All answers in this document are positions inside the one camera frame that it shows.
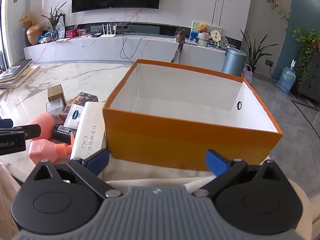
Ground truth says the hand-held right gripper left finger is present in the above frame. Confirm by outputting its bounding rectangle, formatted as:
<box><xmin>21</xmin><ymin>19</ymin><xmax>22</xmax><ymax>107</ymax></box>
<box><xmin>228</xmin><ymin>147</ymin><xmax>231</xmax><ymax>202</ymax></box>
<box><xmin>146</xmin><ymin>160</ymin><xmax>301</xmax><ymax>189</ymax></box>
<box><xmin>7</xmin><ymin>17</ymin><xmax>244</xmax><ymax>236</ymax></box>
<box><xmin>32</xmin><ymin>149</ymin><xmax>123</xmax><ymax>197</ymax></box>

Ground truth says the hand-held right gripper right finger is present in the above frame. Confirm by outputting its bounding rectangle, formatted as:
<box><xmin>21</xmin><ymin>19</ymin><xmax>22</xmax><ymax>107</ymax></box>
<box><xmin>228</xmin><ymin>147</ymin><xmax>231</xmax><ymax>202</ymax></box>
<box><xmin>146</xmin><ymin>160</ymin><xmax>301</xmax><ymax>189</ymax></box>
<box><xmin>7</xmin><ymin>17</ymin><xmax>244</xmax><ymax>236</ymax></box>
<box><xmin>194</xmin><ymin>149</ymin><xmax>289</xmax><ymax>197</ymax></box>

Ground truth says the dark blue bottle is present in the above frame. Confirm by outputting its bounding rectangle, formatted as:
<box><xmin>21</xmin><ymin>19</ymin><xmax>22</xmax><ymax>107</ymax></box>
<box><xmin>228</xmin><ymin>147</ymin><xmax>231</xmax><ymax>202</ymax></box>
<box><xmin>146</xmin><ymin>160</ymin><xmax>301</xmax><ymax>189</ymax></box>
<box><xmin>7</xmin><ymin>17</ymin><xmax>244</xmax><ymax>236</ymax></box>
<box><xmin>52</xmin><ymin>124</ymin><xmax>77</xmax><ymax>143</ymax></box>

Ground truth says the white tissue pack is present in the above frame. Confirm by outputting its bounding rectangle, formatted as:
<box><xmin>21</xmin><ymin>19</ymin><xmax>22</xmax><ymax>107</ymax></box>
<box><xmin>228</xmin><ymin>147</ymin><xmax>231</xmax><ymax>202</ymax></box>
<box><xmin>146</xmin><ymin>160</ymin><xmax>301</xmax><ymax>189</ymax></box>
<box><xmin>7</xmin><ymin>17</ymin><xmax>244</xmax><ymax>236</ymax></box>
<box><xmin>70</xmin><ymin>102</ymin><xmax>107</xmax><ymax>160</ymax></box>

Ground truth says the small brown cardboard box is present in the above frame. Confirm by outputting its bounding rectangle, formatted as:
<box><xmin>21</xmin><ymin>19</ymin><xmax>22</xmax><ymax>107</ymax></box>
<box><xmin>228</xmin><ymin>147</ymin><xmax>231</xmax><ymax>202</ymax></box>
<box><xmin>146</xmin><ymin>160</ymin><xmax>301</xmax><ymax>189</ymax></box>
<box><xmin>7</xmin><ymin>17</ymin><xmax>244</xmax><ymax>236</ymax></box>
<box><xmin>47</xmin><ymin>84</ymin><xmax>67</xmax><ymax>105</ymax></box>

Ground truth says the white tube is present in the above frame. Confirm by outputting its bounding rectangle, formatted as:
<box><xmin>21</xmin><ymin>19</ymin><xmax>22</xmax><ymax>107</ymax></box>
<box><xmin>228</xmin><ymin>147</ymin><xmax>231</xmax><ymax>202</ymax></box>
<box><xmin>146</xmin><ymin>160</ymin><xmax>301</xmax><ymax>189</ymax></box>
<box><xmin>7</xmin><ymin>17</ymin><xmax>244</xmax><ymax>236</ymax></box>
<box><xmin>64</xmin><ymin>104</ymin><xmax>87</xmax><ymax>128</ymax></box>

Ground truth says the orange cardboard box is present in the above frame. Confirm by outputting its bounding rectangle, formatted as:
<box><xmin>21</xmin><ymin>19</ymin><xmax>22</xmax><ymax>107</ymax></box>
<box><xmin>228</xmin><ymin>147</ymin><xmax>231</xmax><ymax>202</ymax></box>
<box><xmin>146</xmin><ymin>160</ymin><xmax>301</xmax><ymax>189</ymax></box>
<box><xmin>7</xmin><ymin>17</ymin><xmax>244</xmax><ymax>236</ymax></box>
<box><xmin>102</xmin><ymin>59</ymin><xmax>283</xmax><ymax>172</ymax></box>

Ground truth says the dark printed box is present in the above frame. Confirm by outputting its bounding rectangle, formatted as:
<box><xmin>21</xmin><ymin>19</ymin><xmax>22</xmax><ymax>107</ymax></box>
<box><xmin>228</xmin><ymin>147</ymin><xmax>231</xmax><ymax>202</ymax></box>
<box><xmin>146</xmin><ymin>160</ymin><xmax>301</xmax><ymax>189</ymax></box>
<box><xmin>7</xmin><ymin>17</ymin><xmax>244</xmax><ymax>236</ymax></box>
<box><xmin>64</xmin><ymin>92</ymin><xmax>98</xmax><ymax>112</ymax></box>

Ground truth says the clear plastic box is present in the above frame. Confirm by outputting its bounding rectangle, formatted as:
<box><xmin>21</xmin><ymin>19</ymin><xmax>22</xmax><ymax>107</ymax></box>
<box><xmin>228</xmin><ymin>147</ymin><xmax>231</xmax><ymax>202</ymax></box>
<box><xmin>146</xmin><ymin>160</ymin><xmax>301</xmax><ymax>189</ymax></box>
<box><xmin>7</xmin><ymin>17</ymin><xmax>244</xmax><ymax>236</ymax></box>
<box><xmin>46</xmin><ymin>98</ymin><xmax>64</xmax><ymax>117</ymax></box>

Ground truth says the stack of books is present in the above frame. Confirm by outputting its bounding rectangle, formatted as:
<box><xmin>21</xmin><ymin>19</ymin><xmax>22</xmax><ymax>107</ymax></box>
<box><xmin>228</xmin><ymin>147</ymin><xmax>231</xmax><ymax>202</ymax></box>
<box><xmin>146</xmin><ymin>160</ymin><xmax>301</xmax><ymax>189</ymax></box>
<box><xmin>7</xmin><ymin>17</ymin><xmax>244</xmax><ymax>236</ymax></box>
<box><xmin>0</xmin><ymin>65</ymin><xmax>40</xmax><ymax>89</ymax></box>

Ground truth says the black hardcover book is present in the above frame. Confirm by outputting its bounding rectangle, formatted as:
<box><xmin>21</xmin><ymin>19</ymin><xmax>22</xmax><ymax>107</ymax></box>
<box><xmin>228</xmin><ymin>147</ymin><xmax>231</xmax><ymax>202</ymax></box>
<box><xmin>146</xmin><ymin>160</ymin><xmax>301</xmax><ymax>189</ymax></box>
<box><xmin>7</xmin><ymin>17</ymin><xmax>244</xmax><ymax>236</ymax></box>
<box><xmin>0</xmin><ymin>58</ymin><xmax>33</xmax><ymax>82</ymax></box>

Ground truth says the beige cloth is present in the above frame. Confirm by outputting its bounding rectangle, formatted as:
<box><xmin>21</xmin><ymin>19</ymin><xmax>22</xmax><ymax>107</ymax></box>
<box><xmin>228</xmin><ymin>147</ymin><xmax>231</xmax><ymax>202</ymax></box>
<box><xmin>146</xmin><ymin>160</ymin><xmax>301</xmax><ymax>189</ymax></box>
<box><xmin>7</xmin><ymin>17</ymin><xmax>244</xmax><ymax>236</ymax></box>
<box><xmin>0</xmin><ymin>155</ymin><xmax>320</xmax><ymax>240</ymax></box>

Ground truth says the white marble TV cabinet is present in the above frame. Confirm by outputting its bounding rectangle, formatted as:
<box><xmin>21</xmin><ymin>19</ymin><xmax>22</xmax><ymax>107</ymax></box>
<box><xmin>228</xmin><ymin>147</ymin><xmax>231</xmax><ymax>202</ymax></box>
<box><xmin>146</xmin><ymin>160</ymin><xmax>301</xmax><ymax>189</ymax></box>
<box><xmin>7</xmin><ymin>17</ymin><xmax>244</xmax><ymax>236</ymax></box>
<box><xmin>24</xmin><ymin>30</ymin><xmax>242</xmax><ymax>72</ymax></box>

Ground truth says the gold vase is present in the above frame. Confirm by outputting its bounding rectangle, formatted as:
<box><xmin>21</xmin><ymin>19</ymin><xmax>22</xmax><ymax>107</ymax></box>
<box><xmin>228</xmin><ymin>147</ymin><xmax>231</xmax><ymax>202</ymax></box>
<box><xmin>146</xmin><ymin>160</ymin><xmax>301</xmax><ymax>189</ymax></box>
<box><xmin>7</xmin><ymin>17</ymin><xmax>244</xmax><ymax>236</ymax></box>
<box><xmin>26</xmin><ymin>24</ymin><xmax>43</xmax><ymax>46</ymax></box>

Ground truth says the blue snack packet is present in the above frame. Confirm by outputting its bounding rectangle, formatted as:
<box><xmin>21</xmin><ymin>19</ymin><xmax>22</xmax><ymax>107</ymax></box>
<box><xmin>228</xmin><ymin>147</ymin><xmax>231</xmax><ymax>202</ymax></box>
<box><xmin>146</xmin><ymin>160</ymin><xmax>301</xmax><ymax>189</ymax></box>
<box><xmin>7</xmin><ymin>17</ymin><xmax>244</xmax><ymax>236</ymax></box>
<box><xmin>37</xmin><ymin>33</ymin><xmax>59</xmax><ymax>43</ymax></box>

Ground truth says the woven basket bag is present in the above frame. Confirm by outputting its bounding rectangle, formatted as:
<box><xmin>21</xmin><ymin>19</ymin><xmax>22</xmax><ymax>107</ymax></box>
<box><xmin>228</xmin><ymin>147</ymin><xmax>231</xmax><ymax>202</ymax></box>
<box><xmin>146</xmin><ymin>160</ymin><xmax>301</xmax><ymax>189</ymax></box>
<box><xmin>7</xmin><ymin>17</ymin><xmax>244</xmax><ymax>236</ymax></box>
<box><xmin>241</xmin><ymin>64</ymin><xmax>254</xmax><ymax>78</ymax></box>

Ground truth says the grey-blue trash can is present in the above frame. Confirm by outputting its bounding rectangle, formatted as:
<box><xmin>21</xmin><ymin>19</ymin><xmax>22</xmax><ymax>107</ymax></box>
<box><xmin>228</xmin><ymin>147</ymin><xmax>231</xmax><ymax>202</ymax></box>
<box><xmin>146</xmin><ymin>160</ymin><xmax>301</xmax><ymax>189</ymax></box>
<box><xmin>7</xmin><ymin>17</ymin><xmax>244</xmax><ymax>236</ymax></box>
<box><xmin>221</xmin><ymin>47</ymin><xmax>248</xmax><ymax>77</ymax></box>

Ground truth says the clear plastic bag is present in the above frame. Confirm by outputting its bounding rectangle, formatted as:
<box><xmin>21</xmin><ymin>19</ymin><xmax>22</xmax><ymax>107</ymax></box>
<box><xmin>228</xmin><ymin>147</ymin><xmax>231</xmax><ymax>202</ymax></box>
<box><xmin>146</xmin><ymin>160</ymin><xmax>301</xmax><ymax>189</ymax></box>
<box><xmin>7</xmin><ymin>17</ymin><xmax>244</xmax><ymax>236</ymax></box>
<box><xmin>56</xmin><ymin>21</ymin><xmax>66</xmax><ymax>39</ymax></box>

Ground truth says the dried flower bunch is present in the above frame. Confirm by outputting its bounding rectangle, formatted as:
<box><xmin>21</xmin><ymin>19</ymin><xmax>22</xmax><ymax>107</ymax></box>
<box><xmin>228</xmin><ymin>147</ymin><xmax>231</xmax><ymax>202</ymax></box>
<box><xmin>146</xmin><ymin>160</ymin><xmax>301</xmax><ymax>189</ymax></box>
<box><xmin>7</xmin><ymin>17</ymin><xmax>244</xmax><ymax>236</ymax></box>
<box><xmin>19</xmin><ymin>12</ymin><xmax>34</xmax><ymax>28</ymax></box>

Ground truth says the blue water jug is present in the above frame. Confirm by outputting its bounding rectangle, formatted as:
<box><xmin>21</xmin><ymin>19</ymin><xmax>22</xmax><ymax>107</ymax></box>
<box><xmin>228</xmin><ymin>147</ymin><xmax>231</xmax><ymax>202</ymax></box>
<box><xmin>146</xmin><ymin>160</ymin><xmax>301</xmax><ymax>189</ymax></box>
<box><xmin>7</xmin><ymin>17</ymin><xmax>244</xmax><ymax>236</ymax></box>
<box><xmin>276</xmin><ymin>60</ymin><xmax>297</xmax><ymax>95</ymax></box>

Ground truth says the green plant in glass vase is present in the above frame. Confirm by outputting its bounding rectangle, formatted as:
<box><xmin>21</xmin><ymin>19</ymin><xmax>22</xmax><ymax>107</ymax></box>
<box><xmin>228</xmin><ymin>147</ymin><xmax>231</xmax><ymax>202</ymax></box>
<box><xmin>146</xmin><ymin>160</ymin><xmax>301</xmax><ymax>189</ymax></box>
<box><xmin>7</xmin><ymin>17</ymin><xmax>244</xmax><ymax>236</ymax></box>
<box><xmin>41</xmin><ymin>1</ymin><xmax>68</xmax><ymax>42</ymax></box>

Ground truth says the potted snake plant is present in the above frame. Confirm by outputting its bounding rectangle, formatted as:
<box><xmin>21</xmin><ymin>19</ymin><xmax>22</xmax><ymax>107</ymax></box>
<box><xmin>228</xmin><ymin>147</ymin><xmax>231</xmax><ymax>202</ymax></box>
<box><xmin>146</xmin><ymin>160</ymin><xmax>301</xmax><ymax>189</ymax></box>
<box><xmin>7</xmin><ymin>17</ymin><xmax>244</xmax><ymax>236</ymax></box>
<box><xmin>240</xmin><ymin>29</ymin><xmax>272</xmax><ymax>73</ymax></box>

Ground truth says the white router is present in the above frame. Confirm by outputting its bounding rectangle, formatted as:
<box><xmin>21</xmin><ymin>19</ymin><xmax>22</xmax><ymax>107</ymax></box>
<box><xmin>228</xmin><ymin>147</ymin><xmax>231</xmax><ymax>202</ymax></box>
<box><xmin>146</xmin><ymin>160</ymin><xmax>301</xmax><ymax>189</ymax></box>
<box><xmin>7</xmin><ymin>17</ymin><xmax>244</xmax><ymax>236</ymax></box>
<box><xmin>99</xmin><ymin>23</ymin><xmax>118</xmax><ymax>38</ymax></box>

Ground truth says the grey woven pot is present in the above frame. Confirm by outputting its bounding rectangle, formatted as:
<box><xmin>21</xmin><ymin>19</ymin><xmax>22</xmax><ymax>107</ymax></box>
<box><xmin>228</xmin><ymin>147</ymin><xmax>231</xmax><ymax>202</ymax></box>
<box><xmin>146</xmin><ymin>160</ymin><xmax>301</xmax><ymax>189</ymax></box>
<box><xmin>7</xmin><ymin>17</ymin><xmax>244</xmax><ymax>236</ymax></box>
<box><xmin>197</xmin><ymin>34</ymin><xmax>209</xmax><ymax>47</ymax></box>

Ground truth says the dark grey cabinet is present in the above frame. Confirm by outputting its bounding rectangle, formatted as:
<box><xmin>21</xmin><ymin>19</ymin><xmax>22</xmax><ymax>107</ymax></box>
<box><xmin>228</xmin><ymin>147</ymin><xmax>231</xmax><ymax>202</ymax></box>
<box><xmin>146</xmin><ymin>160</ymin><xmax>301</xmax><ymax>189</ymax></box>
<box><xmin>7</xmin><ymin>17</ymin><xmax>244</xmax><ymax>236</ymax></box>
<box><xmin>297</xmin><ymin>52</ymin><xmax>320</xmax><ymax>103</ymax></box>

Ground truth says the green printed picture board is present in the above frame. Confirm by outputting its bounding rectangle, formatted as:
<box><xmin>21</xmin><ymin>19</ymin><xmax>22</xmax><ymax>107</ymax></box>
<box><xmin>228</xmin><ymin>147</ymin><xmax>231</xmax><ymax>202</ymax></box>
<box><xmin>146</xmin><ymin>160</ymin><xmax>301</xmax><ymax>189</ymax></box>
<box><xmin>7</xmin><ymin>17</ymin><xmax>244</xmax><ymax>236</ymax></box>
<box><xmin>190</xmin><ymin>21</ymin><xmax>222</xmax><ymax>43</ymax></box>

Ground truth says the leafy potted vine plant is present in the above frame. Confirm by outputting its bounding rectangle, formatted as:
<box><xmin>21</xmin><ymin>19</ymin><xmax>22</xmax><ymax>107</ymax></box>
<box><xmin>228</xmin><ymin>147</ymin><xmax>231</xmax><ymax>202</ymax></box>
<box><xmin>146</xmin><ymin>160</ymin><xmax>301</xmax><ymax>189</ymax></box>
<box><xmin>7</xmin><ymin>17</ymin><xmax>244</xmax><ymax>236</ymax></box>
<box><xmin>292</xmin><ymin>26</ymin><xmax>320</xmax><ymax>88</ymax></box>

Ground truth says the black cable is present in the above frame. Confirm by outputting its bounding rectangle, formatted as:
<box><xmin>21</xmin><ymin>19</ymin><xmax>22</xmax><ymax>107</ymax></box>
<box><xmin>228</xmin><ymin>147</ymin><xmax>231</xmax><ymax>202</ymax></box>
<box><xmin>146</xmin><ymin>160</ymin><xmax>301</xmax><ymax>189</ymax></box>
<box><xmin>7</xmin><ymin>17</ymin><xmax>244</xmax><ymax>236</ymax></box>
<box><xmin>119</xmin><ymin>34</ymin><xmax>143</xmax><ymax>64</ymax></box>

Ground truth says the brown camera case with strap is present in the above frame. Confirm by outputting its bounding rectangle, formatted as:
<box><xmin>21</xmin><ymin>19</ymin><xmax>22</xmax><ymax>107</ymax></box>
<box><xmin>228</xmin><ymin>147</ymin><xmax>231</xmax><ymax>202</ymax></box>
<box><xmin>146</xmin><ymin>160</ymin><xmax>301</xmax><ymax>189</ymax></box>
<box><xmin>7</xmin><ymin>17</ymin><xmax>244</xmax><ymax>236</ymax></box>
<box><xmin>171</xmin><ymin>27</ymin><xmax>186</xmax><ymax>63</ymax></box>

